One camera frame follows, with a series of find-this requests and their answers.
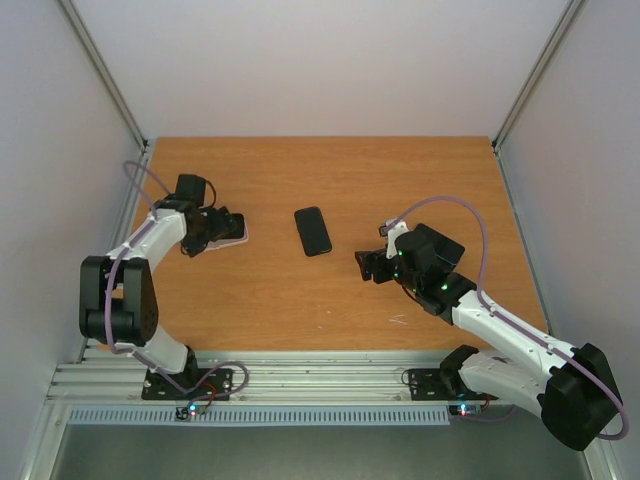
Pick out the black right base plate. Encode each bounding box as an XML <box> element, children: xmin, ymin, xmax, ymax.
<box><xmin>401</xmin><ymin>368</ymin><xmax>496</xmax><ymax>402</ymax></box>

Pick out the aluminium frame rail right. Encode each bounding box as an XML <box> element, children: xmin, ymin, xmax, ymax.
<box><xmin>493</xmin><ymin>1</ymin><xmax>590</xmax><ymax>336</ymax></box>

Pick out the small circuit board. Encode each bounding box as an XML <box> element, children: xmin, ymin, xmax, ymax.
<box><xmin>449</xmin><ymin>403</ymin><xmax>485</xmax><ymax>418</ymax></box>
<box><xmin>174</xmin><ymin>404</ymin><xmax>207</xmax><ymax>421</ymax></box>

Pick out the left small circuit board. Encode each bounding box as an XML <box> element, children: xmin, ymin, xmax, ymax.
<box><xmin>174</xmin><ymin>404</ymin><xmax>207</xmax><ymax>421</ymax></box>

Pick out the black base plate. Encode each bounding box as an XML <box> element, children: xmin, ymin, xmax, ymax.
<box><xmin>141</xmin><ymin>368</ymin><xmax>234</xmax><ymax>401</ymax></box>
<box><xmin>401</xmin><ymin>368</ymin><xmax>496</xmax><ymax>402</ymax></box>

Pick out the aluminium frame rail left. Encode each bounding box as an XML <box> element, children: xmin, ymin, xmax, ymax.
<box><xmin>54</xmin><ymin>0</ymin><xmax>151</xmax><ymax>351</ymax></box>

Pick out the white phone case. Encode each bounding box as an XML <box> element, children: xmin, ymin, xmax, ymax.
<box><xmin>205</xmin><ymin>213</ymin><xmax>249</xmax><ymax>251</ymax></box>

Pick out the aluminium frame rail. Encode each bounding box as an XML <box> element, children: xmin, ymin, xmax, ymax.
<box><xmin>493</xmin><ymin>1</ymin><xmax>590</xmax><ymax>336</ymax></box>
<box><xmin>54</xmin><ymin>0</ymin><xmax>151</xmax><ymax>351</ymax></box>

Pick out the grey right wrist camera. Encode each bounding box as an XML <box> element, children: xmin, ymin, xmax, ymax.
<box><xmin>378</xmin><ymin>218</ymin><xmax>410</xmax><ymax>250</ymax></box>

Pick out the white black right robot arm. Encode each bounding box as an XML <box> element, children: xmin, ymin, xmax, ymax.
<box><xmin>354</xmin><ymin>223</ymin><xmax>622</xmax><ymax>451</ymax></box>

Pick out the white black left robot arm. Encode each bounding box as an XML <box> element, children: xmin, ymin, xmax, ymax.
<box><xmin>79</xmin><ymin>174</ymin><xmax>248</xmax><ymax>398</ymax></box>

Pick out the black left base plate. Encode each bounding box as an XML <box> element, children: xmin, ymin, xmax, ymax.
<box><xmin>141</xmin><ymin>368</ymin><xmax>234</xmax><ymax>401</ymax></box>

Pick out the right small circuit board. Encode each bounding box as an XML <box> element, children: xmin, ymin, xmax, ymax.
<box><xmin>449</xmin><ymin>403</ymin><xmax>485</xmax><ymax>418</ymax></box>

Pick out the grey slotted cable duct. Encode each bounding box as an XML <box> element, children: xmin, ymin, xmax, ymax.
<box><xmin>68</xmin><ymin>405</ymin><xmax>449</xmax><ymax>428</ymax></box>

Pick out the aluminium front rail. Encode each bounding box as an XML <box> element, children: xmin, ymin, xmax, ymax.
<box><xmin>47</xmin><ymin>349</ymin><xmax>596</xmax><ymax>407</ymax></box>

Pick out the black silicone phone case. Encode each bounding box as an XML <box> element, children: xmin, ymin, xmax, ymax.
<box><xmin>294</xmin><ymin>206</ymin><xmax>332</xmax><ymax>257</ymax></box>

